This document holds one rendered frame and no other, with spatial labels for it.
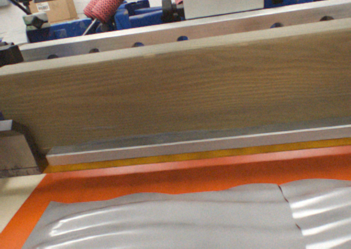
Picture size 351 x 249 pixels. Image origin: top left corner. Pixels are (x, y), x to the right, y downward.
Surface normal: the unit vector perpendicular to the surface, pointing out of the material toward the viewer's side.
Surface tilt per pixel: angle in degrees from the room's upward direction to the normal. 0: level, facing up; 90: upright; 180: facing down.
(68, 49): 90
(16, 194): 0
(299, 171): 0
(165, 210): 33
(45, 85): 90
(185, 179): 0
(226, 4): 90
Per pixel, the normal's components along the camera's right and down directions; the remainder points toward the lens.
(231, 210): -0.21, -0.56
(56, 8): 0.07, 0.42
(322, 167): -0.15, -0.88
